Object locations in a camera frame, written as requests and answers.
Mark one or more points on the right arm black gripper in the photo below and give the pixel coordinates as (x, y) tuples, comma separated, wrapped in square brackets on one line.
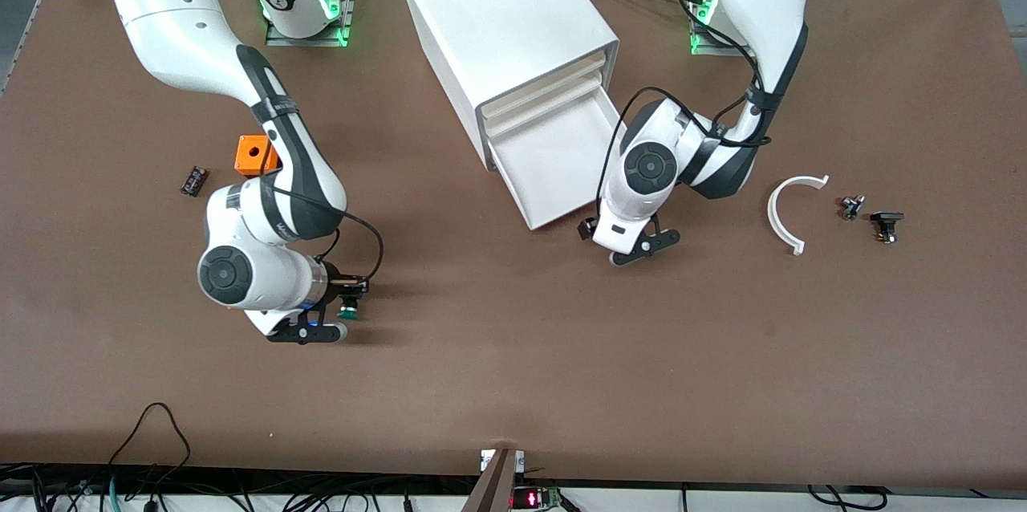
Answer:
[(335, 285)]

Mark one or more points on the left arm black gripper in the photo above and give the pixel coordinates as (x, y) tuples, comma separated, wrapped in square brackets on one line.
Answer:
[(586, 229)]

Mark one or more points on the green push button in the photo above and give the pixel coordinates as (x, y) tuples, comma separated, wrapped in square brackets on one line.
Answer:
[(350, 309)]

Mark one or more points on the deep white cabinet drawer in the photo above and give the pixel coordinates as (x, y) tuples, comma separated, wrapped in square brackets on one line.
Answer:
[(545, 167)]

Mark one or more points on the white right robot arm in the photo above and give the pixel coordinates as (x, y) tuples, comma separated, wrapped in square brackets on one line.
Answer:
[(176, 22)]

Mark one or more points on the shallow white cabinet drawer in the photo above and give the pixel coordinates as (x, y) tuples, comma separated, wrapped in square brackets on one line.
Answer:
[(545, 80), (545, 100)]

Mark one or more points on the white drawer cabinet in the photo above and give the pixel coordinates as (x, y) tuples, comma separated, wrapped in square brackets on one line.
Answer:
[(497, 6)]

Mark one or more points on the white curved plastic arc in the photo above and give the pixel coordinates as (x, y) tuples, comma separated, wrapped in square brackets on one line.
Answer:
[(773, 215)]

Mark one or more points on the small black contact block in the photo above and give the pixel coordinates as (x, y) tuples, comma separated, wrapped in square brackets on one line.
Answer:
[(194, 180)]

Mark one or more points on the small red-lit device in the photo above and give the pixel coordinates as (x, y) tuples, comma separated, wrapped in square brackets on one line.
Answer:
[(533, 499)]

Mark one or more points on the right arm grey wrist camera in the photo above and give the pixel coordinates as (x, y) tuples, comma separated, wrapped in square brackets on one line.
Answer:
[(309, 332)]

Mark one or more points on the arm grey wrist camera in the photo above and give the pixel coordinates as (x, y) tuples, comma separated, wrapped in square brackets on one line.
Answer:
[(642, 249), (309, 332)]

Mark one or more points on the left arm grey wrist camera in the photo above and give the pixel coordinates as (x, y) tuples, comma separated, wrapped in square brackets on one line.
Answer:
[(642, 249)]

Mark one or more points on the orange button enclosure box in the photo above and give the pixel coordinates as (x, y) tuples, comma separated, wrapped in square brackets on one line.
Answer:
[(250, 152)]

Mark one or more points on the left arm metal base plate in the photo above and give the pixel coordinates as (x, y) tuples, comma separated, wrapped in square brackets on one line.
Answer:
[(700, 42)]

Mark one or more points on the white mount bracket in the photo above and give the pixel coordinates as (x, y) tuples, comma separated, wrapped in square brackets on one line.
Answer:
[(520, 460)]

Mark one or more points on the grey camera mount bar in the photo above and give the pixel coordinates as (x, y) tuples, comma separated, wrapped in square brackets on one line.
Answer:
[(493, 488)]

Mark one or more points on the small silver black switch part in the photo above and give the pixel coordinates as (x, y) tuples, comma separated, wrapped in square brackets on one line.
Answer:
[(850, 207)]

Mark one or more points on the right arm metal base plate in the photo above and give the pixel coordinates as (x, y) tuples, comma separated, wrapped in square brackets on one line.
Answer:
[(347, 2)]

